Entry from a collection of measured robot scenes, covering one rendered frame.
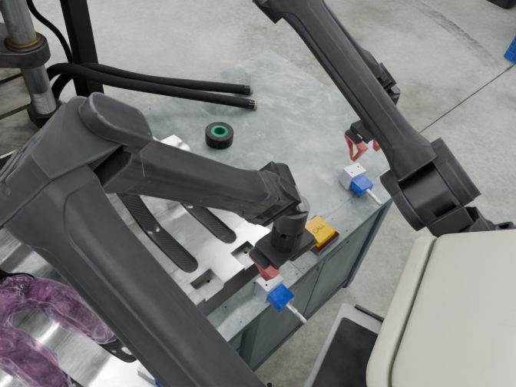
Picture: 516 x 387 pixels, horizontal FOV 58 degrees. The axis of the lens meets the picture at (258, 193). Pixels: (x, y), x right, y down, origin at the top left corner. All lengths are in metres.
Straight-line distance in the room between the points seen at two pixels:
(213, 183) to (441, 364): 0.31
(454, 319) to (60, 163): 0.36
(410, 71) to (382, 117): 2.71
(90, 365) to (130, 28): 2.71
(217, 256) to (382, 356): 0.58
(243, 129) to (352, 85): 0.77
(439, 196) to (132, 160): 0.42
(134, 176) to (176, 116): 0.96
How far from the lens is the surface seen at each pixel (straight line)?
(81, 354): 0.94
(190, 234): 1.03
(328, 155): 1.36
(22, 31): 1.29
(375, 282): 2.11
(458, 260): 0.52
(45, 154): 0.37
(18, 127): 1.49
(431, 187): 0.68
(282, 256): 0.85
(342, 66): 0.65
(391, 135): 0.66
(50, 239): 0.38
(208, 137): 1.31
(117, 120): 0.43
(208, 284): 0.99
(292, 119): 1.45
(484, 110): 3.26
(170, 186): 0.52
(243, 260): 1.02
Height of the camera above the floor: 1.73
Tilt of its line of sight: 49 degrees down
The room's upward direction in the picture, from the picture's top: 9 degrees clockwise
